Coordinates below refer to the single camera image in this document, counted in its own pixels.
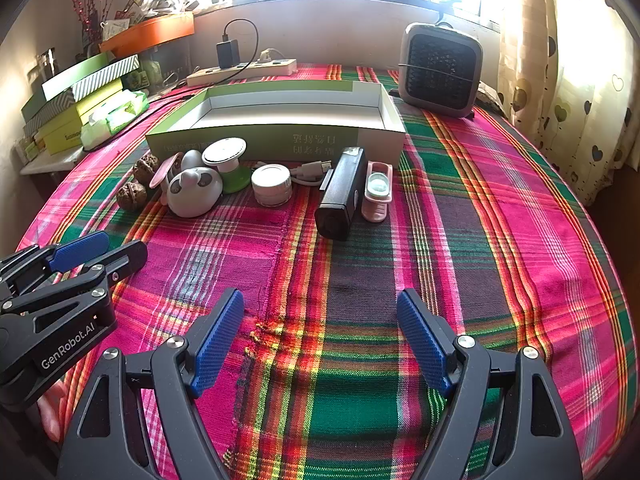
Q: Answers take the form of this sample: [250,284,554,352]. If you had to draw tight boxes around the red berry branches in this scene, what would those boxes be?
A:
[60,0,121,46]

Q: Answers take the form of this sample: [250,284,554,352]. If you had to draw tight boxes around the white usb cable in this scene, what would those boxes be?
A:
[252,159,332,188]

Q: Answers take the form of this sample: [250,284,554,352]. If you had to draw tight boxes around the shallow green white cardboard box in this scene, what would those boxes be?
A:
[145,79,407,170]

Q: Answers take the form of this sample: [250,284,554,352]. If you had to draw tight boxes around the white panda-shaped gadget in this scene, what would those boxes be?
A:
[167,167,224,218]

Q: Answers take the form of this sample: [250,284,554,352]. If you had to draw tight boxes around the green box with striped lid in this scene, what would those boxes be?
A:
[41,52,141,102]

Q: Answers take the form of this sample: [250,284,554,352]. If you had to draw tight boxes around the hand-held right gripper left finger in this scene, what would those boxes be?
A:
[57,287,246,480]

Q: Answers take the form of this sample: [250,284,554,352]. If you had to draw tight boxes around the grey patterned box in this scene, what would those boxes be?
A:
[21,91,78,137]

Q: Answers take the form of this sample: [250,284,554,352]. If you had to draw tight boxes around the white shelf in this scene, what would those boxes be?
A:
[20,147,86,176]

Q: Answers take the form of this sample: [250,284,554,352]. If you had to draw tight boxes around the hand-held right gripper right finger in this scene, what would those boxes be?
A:
[396,288,583,480]

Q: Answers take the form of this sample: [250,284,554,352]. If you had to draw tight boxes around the beige heart-print curtain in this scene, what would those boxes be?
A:
[500,0,640,206]

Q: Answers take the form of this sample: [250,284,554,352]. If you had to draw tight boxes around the round white green gadget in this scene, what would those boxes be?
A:
[201,137,251,195]

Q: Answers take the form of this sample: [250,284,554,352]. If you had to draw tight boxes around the pink contact lens case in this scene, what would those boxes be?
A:
[361,160,393,223]

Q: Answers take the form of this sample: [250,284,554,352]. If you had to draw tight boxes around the black charging cable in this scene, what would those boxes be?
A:
[147,19,261,103]

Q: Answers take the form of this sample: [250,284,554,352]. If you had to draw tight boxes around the yellow-green box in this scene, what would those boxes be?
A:
[37,80,126,156]

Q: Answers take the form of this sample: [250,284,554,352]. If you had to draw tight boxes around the plaid tablecloth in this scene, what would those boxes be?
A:
[15,62,636,480]

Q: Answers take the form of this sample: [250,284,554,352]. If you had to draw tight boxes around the black charger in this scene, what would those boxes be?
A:
[216,41,241,68]

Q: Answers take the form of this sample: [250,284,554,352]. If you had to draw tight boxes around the small white jar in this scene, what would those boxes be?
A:
[251,164,292,207]

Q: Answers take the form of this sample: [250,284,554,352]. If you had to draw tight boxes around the pink oblong case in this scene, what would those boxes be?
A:
[149,154,185,203]

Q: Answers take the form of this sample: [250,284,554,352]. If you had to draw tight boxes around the orange box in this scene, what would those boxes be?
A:
[99,11,195,58]

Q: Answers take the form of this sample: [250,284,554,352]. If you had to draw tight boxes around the black rectangular device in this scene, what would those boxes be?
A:
[315,146,365,240]

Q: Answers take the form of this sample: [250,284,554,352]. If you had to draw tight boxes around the brown walnut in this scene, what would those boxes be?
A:
[134,155,160,181]
[116,182,147,209]

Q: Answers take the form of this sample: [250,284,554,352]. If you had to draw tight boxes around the beige power strip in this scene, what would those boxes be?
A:
[186,57,297,87]

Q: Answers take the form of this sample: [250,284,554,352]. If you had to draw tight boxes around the green tissue pack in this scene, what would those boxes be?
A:
[80,89,150,150]

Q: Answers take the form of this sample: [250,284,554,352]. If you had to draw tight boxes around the grey space heater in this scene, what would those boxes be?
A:
[397,22,483,120]

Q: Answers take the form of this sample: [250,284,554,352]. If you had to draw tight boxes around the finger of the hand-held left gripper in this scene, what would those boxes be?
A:
[0,239,149,315]
[0,231,110,295]

